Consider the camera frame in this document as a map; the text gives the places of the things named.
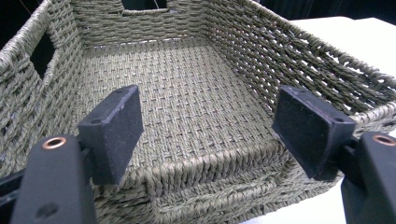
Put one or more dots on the green woven basket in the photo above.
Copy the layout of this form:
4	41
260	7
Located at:
193	93

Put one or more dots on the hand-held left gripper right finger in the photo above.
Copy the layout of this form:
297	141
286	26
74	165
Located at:
308	133

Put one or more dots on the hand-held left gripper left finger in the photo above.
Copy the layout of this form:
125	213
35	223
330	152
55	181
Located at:
109	137

